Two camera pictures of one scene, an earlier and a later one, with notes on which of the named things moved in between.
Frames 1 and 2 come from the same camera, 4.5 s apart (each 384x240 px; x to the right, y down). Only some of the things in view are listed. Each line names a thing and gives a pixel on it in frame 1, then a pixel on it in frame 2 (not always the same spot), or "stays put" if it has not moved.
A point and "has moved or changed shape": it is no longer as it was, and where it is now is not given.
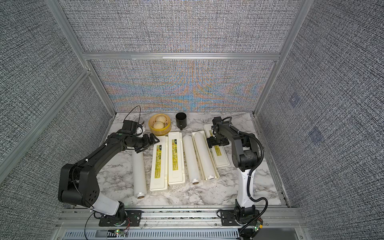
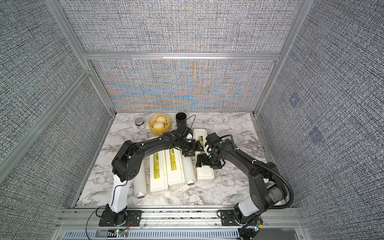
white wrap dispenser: [158, 177] stays put
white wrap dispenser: [209, 158] has moved or changed shape
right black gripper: [211, 142] -> [205, 163]
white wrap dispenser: [176, 167] stays put
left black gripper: [147, 142] -> [194, 148]
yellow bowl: [160, 124] stays put
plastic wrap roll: [191, 160] has moved or changed shape
